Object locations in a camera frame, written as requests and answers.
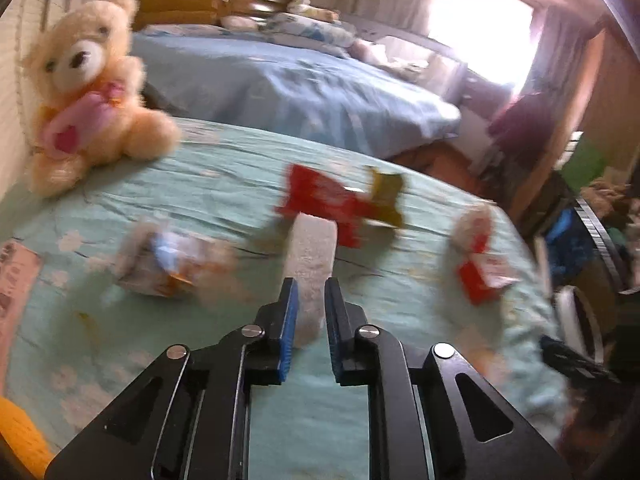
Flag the blue patterned pillow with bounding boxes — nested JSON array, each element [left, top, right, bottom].
[[260, 10, 358, 51]]

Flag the white pink pillow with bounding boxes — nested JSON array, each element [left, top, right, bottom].
[[220, 14, 261, 31]]

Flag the flat blue pillow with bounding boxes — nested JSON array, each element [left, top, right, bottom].
[[137, 22, 221, 38]]

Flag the yellow snack wrapper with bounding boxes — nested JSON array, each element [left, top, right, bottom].
[[350, 166, 406, 228]]

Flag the brown plush toy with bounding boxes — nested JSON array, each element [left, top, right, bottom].
[[580, 182, 640, 226]]

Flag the bright window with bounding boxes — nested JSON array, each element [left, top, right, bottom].
[[430, 0, 533, 98]]

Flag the large bed with blue sheet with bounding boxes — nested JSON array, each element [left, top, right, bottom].
[[127, 25, 463, 158]]

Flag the cream teddy bear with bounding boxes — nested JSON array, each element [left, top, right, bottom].
[[22, 0, 181, 198]]

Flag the clear plastic snack bag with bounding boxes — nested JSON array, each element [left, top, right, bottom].
[[115, 217, 236, 301]]

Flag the wooden headboard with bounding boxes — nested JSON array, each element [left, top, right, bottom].
[[132, 0, 296, 28]]

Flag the red packet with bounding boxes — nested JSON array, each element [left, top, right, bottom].
[[457, 249, 518, 306]]

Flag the pink printed card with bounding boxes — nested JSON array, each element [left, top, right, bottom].
[[0, 240, 43, 321]]

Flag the pink white plush toy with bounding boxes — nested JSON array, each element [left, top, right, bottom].
[[350, 40, 386, 63]]

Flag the white rimmed black trash bin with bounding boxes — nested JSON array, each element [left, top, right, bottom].
[[552, 284, 618, 366]]

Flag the white sponge block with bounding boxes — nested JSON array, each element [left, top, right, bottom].
[[285, 212, 338, 348]]

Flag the dark red hanging coat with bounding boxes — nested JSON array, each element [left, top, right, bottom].
[[487, 90, 556, 176]]

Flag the yellow bumpy object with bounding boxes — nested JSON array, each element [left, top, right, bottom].
[[0, 395, 56, 478]]

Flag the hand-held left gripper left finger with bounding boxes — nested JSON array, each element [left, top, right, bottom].
[[45, 277, 300, 480]]

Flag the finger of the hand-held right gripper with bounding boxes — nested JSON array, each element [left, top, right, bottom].
[[540, 335, 621, 386]]

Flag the green floral bedsheet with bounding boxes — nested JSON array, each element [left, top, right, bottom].
[[0, 117, 571, 480]]

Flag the green box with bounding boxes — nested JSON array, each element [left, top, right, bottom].
[[562, 140, 608, 193]]

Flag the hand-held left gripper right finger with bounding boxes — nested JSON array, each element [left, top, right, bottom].
[[324, 277, 573, 480]]

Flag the red snack wrapper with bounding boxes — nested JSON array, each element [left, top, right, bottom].
[[274, 162, 373, 248]]

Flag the grey bed rail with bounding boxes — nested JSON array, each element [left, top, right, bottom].
[[345, 12, 468, 106]]

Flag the brown wooden wardrobe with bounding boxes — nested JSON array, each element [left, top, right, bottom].
[[575, 25, 640, 161]]

